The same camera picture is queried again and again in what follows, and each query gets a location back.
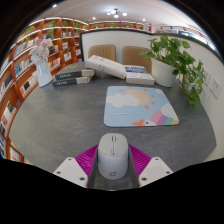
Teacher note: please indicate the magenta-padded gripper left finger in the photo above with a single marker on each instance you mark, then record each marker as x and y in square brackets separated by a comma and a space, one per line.
[70, 171]

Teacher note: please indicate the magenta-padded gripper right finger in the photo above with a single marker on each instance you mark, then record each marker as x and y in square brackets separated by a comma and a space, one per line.
[155, 170]

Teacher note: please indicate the white computer mouse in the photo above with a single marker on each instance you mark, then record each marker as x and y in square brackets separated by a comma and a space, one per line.
[112, 160]

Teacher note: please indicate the pastel cloud print mouse pad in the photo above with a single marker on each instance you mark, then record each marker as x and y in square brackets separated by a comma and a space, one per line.
[133, 106]

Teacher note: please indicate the blue and white book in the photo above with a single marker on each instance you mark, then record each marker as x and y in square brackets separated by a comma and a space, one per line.
[139, 76]

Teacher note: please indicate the green plant in white pot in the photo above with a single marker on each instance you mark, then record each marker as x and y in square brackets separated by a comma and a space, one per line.
[163, 71]

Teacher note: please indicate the white vase with pink flowers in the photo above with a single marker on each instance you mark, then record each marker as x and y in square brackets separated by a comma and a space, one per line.
[44, 75]

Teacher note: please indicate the thick white book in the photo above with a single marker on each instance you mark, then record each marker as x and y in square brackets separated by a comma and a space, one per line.
[105, 66]

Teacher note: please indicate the orange wooden bookshelf unit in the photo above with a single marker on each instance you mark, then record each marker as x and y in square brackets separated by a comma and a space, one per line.
[20, 70]

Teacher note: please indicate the tan upholstered chair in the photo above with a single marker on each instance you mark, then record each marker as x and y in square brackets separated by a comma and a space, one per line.
[135, 55]
[102, 51]

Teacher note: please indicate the window with grey curtains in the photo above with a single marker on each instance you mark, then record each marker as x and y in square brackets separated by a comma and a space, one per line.
[186, 33]

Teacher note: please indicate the ceiling chandelier lamp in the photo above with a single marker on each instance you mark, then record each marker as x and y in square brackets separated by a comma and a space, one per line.
[116, 13]

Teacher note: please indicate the recessed ceiling spotlights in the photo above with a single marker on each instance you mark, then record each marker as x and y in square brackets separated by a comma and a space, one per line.
[54, 5]

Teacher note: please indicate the white wall socket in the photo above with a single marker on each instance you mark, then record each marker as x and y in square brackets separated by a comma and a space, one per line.
[215, 87]
[207, 76]

